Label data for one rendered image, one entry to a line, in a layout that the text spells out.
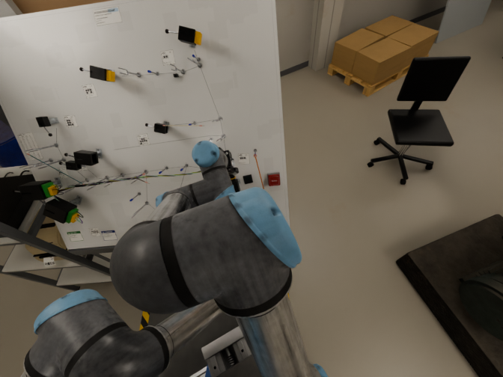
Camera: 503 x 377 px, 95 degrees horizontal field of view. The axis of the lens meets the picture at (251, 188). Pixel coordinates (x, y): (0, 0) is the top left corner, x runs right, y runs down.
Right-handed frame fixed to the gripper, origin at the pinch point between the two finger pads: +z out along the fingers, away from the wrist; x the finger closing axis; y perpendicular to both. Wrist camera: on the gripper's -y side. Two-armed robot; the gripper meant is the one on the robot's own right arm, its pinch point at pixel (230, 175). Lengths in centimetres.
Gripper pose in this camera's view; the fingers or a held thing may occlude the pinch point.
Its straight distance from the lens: 99.2
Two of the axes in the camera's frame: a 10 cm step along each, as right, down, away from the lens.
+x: -9.7, 2.0, 1.0
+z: 1.1, 0.7, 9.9
